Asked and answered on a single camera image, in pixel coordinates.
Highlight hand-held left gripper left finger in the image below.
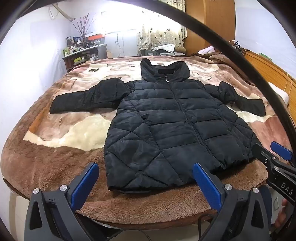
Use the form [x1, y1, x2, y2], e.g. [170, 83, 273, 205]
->
[24, 162, 109, 241]

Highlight black puffer jacket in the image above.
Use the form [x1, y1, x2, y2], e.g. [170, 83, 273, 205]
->
[49, 58, 266, 194]

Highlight thin black cable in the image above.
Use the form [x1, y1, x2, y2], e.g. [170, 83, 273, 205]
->
[107, 213, 222, 241]

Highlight power strip with cables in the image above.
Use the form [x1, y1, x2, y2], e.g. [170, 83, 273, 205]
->
[228, 40, 246, 54]

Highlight bright window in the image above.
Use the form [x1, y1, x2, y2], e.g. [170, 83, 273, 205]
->
[92, 0, 162, 34]

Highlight wooden wardrobe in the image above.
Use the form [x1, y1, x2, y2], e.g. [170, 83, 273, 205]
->
[185, 0, 236, 55]

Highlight dry branches in vase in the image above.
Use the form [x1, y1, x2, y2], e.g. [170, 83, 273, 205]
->
[71, 13, 97, 44]

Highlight brown printed blanket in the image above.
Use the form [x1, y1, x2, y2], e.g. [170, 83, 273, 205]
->
[0, 52, 294, 230]

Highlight thick black cable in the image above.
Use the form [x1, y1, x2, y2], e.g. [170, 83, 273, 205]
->
[159, 0, 296, 167]

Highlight wooden headboard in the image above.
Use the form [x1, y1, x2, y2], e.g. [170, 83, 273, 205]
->
[243, 50, 296, 110]

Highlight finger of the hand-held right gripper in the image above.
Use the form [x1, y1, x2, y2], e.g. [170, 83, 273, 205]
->
[252, 143, 278, 168]
[270, 141, 296, 171]

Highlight thin hanging wall cable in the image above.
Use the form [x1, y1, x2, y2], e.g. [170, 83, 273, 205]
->
[114, 32, 126, 57]

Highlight heart print curtain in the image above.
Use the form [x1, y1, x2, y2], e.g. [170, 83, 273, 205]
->
[136, 7, 188, 52]

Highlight pale pink cloth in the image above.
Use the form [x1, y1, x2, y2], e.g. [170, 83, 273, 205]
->
[199, 46, 217, 55]

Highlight person's right hand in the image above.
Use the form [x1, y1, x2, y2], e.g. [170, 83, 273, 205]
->
[274, 199, 290, 229]

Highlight white pillow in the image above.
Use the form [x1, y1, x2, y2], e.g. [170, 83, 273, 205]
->
[268, 82, 290, 105]

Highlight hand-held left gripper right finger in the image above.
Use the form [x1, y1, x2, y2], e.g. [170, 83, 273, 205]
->
[192, 163, 272, 241]

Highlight white plastic bag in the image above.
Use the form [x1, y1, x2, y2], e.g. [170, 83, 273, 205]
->
[156, 44, 176, 56]

